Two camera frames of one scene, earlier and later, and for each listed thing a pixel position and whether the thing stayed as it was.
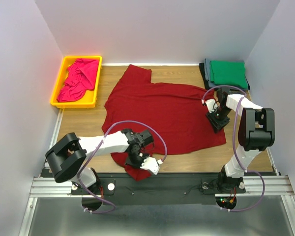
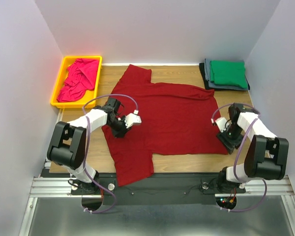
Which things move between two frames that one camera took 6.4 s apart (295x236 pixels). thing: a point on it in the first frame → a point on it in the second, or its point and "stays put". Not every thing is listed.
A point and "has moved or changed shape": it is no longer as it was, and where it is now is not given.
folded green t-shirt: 228,72 stays put
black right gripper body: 219,117 → 231,136
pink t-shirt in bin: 81,77 stays put
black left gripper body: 136,159 → 118,126
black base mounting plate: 162,189 stays put
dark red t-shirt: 157,119 has moved or changed shape
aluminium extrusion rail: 274,186 stays put
